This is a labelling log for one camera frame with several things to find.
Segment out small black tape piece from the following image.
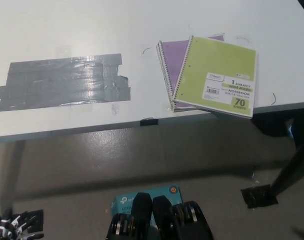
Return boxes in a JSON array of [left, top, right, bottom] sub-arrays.
[[139, 118, 159, 127]]

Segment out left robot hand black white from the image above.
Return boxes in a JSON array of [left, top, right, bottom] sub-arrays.
[[0, 207, 45, 240]]

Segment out grey duct tape patch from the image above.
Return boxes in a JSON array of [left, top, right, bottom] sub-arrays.
[[0, 52, 132, 113]]

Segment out teal router box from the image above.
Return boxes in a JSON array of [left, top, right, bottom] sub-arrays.
[[109, 184, 184, 226]]

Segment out purple spiral notebook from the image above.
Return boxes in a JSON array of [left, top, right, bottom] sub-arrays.
[[155, 33, 226, 113]]

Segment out green spiral notebook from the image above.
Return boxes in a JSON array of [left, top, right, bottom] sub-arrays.
[[172, 34, 258, 120]]

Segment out black robot body blocks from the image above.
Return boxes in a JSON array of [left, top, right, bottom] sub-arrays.
[[106, 191, 214, 240]]

